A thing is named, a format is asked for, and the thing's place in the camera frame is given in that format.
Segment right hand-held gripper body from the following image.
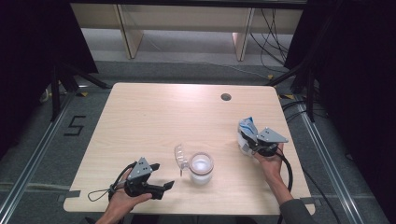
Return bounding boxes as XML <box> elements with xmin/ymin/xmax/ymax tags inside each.
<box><xmin>248</xmin><ymin>126</ymin><xmax>290</xmax><ymax>158</ymax></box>

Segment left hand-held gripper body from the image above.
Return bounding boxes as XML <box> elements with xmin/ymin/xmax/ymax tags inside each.
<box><xmin>124</xmin><ymin>157</ymin><xmax>164</xmax><ymax>201</ymax></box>

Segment white and blue milk carton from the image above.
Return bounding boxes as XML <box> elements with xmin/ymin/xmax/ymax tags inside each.
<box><xmin>237</xmin><ymin>116</ymin><xmax>260</xmax><ymax>156</ymax></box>

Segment clear glass jar with lid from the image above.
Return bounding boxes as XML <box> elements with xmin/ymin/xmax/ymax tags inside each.
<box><xmin>174</xmin><ymin>143</ymin><xmax>216</xmax><ymax>186</ymax></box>

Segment person's right hand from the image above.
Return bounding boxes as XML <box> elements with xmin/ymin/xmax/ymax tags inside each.
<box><xmin>253</xmin><ymin>143</ymin><xmax>285</xmax><ymax>179</ymax></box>

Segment person's left hand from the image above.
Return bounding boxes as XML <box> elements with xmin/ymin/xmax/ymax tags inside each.
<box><xmin>103</xmin><ymin>170</ymin><xmax>153</xmax><ymax>219</ymax></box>

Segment black metal stand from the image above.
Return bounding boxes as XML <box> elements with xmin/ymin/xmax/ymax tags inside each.
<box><xmin>49</xmin><ymin>60</ymin><xmax>110</xmax><ymax>123</ymax></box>
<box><xmin>264</xmin><ymin>60</ymin><xmax>316</xmax><ymax>123</ymax></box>

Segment black curtain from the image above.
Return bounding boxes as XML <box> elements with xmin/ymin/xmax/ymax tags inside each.
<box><xmin>283</xmin><ymin>0</ymin><xmax>396</xmax><ymax>218</ymax></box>
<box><xmin>0</xmin><ymin>0</ymin><xmax>99</xmax><ymax>160</ymax></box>

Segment left hand-held gripper cable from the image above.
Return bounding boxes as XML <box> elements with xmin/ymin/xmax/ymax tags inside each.
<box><xmin>87</xmin><ymin>161</ymin><xmax>138</xmax><ymax>203</ymax></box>

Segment hand-held gripper cable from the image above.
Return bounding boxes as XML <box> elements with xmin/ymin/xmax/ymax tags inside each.
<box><xmin>87</xmin><ymin>161</ymin><xmax>138</xmax><ymax>203</ymax></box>
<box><xmin>274</xmin><ymin>150</ymin><xmax>294</xmax><ymax>194</ymax></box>

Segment black floor cables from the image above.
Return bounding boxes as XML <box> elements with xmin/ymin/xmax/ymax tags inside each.
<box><xmin>281</xmin><ymin>99</ymin><xmax>328</xmax><ymax>123</ymax></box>

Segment right hand-held gripper cable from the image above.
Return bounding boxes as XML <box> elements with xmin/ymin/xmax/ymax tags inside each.
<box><xmin>274</xmin><ymin>150</ymin><xmax>294</xmax><ymax>194</ymax></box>

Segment aluminium floor rail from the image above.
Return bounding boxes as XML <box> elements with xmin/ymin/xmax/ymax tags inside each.
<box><xmin>294</xmin><ymin>96</ymin><xmax>359</xmax><ymax>224</ymax></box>
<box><xmin>0</xmin><ymin>92</ymin><xmax>77</xmax><ymax>218</ymax></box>

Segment bundle of black cables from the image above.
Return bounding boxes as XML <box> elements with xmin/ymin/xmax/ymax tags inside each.
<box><xmin>248</xmin><ymin>7</ymin><xmax>292</xmax><ymax>75</ymax></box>

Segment light wooden desk frame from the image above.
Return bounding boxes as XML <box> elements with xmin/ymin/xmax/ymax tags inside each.
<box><xmin>69</xmin><ymin>3</ymin><xmax>304</xmax><ymax>62</ymax></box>

